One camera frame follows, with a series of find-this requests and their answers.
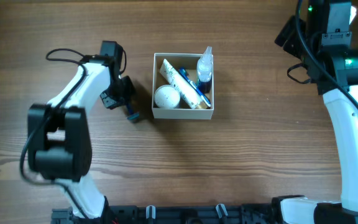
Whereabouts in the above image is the blue disposable razor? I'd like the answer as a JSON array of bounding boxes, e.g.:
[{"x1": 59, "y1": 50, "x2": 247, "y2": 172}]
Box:
[{"x1": 126, "y1": 103, "x2": 139, "y2": 123}]

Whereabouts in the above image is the white cardboard box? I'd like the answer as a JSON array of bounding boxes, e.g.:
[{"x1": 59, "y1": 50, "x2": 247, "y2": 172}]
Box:
[{"x1": 151, "y1": 53, "x2": 215, "y2": 119}]

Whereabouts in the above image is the white leaf-print tube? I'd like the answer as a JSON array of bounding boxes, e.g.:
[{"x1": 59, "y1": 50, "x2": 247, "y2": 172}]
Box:
[{"x1": 160, "y1": 59, "x2": 209, "y2": 110}]

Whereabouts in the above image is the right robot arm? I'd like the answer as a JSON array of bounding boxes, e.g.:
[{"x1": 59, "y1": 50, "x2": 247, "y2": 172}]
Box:
[{"x1": 272, "y1": 1, "x2": 358, "y2": 223}]

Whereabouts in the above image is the clear spray bottle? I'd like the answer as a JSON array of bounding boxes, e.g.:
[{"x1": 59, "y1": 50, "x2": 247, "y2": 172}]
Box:
[{"x1": 196, "y1": 46, "x2": 213, "y2": 93}]

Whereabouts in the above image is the cotton swab tub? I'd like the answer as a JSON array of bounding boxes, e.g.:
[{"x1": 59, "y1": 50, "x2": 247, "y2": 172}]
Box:
[{"x1": 154, "y1": 85, "x2": 181, "y2": 109}]

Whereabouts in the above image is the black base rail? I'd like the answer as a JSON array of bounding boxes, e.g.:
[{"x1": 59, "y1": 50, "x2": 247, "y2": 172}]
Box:
[{"x1": 50, "y1": 203, "x2": 279, "y2": 224}]

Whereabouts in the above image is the blue white toothbrush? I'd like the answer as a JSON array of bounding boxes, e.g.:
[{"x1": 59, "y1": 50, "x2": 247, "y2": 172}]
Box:
[{"x1": 179, "y1": 67, "x2": 211, "y2": 108}]

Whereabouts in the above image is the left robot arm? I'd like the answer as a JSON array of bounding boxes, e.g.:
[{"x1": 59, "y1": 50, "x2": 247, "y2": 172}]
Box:
[{"x1": 19, "y1": 40, "x2": 139, "y2": 223}]

